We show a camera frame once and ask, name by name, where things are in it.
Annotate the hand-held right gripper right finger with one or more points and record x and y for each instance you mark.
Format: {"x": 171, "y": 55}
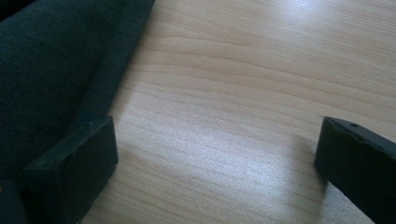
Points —
{"x": 361, "y": 168}

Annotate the dark grey cloth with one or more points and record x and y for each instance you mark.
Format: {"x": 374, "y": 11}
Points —
{"x": 46, "y": 77}

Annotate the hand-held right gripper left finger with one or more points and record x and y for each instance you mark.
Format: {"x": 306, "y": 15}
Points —
{"x": 77, "y": 168}

